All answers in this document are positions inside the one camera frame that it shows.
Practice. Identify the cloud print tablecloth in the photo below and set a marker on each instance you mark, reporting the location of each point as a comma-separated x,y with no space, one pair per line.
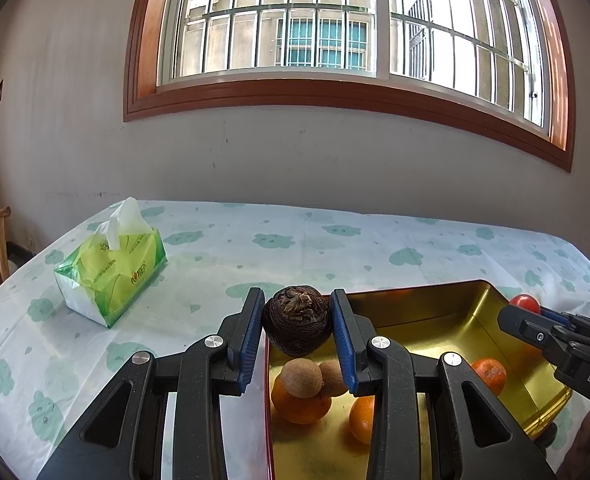
275,270

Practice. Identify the large orange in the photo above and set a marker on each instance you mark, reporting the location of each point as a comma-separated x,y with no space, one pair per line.
300,411

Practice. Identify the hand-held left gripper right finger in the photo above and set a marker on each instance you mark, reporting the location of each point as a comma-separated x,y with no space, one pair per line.
344,347

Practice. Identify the wooden framed barred window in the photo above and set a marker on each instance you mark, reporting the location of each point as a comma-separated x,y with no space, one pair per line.
325,92

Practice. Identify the brown longan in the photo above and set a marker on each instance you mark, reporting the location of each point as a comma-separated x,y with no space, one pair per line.
301,377
334,377

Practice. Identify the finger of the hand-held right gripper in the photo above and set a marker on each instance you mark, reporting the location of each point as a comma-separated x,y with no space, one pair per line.
530,332
555,316

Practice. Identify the gold metal tin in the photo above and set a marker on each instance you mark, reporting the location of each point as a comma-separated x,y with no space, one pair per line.
425,320

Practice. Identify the small orange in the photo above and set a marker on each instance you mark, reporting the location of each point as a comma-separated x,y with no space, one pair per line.
490,375
362,420

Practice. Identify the red cherry tomato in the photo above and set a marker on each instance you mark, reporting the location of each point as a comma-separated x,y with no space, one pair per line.
522,302

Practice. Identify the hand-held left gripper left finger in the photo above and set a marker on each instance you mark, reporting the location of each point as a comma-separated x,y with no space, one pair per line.
252,347

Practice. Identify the green tissue pack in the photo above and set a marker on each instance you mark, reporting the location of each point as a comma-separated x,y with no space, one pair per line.
110,280

